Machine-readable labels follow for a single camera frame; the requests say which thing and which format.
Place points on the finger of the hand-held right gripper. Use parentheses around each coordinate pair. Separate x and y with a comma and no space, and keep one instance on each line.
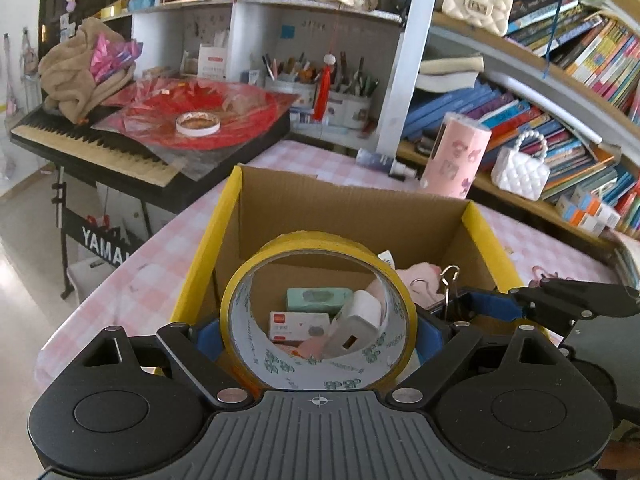
(495,305)

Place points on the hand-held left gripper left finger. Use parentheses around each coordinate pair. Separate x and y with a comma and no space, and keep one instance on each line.
(207,342)

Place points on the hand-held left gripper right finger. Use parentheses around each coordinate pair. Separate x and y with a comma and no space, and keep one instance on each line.
(430,340)

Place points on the black binder clip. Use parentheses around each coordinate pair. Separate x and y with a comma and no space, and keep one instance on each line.
(457,305)

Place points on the pink pig plush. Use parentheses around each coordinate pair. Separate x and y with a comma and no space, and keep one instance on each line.
(417,280)

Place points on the white usb charger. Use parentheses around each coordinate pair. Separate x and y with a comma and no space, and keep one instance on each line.
(350,325)

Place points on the small white box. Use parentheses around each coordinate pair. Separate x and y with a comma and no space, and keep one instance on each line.
(295,327)

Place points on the small teal box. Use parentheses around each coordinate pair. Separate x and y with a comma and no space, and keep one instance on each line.
(315,299)

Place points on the yellow tape roll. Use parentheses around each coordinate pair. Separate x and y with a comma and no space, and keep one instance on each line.
(300,242)

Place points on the yellow cardboard box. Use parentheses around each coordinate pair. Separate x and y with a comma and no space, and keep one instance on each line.
(325,210)

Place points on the stack of papers and workbooks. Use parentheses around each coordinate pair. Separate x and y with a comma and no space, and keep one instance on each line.
(630,260)

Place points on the pink printed table mat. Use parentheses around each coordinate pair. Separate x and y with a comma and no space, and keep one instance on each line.
(125,285)

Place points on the orange and white box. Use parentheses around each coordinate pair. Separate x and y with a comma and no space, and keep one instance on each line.
(572,217)
(597,207)

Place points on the white quilted handbag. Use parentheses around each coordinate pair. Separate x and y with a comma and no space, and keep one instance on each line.
(520,175)

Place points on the pink cartoon canister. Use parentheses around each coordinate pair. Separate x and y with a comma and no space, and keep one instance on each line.
(455,160)

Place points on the black keyboard stand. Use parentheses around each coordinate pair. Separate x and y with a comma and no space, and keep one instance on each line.
(95,237)

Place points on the dark blue tube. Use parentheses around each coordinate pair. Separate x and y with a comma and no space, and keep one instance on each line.
(375,161)

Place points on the white tape roll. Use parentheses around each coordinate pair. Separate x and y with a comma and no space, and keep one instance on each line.
(197,127)

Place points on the black piano keyboard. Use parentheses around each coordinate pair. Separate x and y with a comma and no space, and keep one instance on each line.
(100,152)

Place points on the thick beige book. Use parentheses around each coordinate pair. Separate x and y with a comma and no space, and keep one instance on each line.
(450,72)

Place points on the white pen holder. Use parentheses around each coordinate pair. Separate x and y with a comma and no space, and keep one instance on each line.
(290,92)
(350,107)

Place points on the white bookshelf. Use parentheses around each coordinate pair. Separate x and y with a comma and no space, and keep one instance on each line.
(405,75)

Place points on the red tassel ornament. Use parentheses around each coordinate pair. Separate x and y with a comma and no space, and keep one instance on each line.
(322,92)

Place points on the row of colourful paperback books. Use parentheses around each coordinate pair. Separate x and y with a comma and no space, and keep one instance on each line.
(600,50)

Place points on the white card box red label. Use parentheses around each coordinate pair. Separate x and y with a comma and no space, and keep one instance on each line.
(212,65)

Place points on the pink plastic packets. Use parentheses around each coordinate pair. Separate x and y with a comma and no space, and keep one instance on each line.
(115,55)

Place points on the beige towel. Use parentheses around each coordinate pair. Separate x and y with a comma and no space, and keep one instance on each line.
(65,75)

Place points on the white side shelf unit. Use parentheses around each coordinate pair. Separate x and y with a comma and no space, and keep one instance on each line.
(260,25)

